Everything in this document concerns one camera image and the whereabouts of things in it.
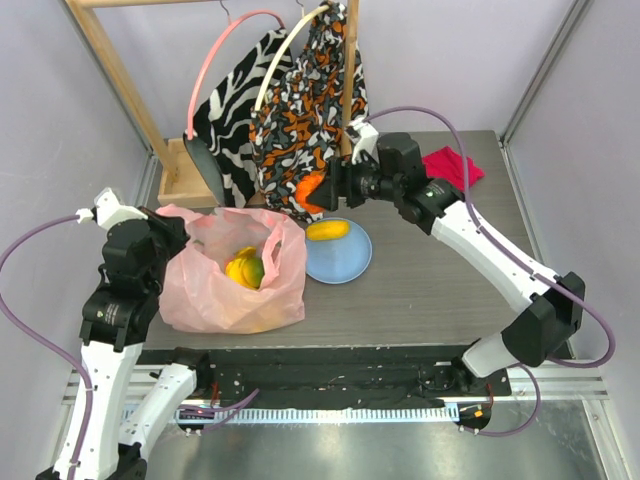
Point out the yellow banana bunch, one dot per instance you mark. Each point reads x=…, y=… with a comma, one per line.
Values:
x=235, y=267

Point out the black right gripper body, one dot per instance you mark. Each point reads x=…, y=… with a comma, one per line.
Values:
x=341, y=183

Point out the yellow mango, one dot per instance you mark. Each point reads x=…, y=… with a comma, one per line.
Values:
x=327, y=230

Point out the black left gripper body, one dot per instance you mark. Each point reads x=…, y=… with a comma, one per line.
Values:
x=169, y=239

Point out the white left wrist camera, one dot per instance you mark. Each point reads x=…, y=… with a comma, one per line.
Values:
x=109, y=211

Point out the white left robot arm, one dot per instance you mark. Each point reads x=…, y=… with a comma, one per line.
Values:
x=100, y=444

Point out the green orange citrus fruit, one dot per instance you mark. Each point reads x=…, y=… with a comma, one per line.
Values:
x=254, y=271

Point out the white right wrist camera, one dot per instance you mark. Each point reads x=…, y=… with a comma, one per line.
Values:
x=363, y=138

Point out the pink peach plastic bag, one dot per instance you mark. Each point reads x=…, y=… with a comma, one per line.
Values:
x=200, y=297

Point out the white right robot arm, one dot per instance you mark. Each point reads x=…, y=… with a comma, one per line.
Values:
x=546, y=304

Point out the orange camouflage cloth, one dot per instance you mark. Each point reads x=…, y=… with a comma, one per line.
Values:
x=297, y=119

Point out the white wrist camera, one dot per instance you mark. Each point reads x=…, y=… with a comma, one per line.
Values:
x=109, y=211
x=363, y=138

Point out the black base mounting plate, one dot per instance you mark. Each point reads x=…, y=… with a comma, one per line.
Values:
x=360, y=377

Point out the wooden clothes rack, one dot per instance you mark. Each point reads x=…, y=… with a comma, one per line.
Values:
x=181, y=183

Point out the aluminium frame rail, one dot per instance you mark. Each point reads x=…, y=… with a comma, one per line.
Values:
x=566, y=384

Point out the zebra pattern cloth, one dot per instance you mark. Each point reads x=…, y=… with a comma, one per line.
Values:
x=220, y=148

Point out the red folded cloth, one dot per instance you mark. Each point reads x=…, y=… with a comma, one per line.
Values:
x=447, y=164

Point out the light blue plate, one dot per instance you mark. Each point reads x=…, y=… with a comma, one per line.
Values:
x=339, y=261

